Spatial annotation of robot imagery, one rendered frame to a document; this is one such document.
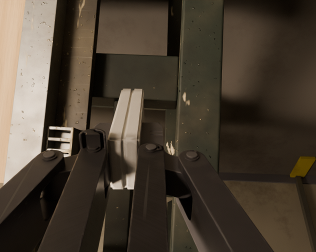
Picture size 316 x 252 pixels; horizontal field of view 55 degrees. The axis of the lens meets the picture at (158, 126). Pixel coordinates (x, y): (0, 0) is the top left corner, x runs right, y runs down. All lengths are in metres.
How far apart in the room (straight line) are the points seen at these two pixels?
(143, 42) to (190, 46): 1.42
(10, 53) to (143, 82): 0.21
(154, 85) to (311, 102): 1.88
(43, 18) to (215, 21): 0.26
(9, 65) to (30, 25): 0.07
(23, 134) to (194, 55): 0.27
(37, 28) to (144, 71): 0.18
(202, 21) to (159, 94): 0.14
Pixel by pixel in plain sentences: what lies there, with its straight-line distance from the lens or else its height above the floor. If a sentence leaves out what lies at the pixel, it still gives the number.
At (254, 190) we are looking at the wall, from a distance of 2.92.
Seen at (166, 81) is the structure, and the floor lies 1.12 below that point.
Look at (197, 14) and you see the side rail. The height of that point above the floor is 1.10.
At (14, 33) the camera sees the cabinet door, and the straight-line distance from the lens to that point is 0.55.
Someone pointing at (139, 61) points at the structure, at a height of 1.09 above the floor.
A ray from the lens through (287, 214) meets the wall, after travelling 2.90.
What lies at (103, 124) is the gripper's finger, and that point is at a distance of 0.17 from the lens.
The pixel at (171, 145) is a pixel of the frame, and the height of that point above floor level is 0.79.
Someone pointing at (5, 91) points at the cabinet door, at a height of 1.19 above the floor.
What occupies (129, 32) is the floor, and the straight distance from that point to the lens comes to 1.83.
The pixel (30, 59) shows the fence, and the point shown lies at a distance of 0.50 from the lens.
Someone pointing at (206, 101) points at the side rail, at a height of 1.21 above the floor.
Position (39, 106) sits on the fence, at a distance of 0.47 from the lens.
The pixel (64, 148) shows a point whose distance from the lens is 0.49.
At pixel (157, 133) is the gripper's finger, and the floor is 1.41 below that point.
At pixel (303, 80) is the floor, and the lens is 2.15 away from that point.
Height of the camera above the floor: 1.51
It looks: 39 degrees down
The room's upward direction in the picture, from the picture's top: 175 degrees counter-clockwise
